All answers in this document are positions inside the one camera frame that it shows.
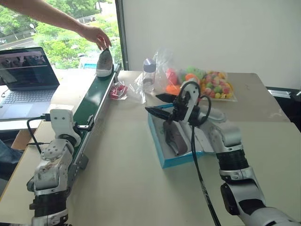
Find light blue shoebox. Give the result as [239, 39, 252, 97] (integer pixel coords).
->
[147, 103, 227, 170]

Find grey sneaker with white sole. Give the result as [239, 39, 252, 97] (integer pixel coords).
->
[95, 48, 115, 78]
[162, 121, 189, 156]

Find bag of colourful candy balls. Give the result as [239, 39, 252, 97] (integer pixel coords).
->
[199, 70, 238, 103]

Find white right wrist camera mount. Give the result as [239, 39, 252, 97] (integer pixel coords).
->
[180, 81, 202, 123]

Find clear bag of plastic toys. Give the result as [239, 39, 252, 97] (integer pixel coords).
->
[152, 48, 208, 95]

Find black window frame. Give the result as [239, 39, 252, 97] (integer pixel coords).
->
[114, 0, 129, 71]

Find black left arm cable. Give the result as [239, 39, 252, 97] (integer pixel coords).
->
[26, 113, 51, 154]

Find grey open laptop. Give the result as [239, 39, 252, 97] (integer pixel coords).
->
[0, 46, 61, 121]

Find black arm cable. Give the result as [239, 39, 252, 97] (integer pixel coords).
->
[26, 113, 51, 154]
[179, 79, 222, 226]

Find person's bare hand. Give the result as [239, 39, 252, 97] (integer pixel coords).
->
[79, 23, 112, 51]

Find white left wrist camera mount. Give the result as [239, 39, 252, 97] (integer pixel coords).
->
[49, 109, 82, 142]

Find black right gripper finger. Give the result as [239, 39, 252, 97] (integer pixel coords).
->
[155, 93, 180, 104]
[144, 106, 174, 122]

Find empty clear plastic bag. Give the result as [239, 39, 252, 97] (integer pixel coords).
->
[127, 72, 148, 105]

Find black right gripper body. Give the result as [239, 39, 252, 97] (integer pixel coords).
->
[172, 90, 191, 123]

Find small bag of red items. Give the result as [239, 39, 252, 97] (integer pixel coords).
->
[108, 79, 129, 101]

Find person's blue jeans leg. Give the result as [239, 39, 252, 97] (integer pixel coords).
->
[0, 138, 24, 181]

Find green conveyor belt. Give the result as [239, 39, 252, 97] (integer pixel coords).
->
[67, 63, 122, 189]

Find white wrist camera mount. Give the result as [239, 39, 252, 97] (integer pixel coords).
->
[49, 109, 82, 142]
[180, 81, 202, 123]

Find brown cardboard box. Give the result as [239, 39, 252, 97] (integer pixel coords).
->
[10, 128, 36, 151]

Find clear bottle with grey cap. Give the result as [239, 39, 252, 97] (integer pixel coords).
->
[142, 57, 157, 93]

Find black furniture edge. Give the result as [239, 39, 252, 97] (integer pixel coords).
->
[265, 86, 301, 133]

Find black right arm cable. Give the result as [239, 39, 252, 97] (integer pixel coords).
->
[179, 79, 222, 226]

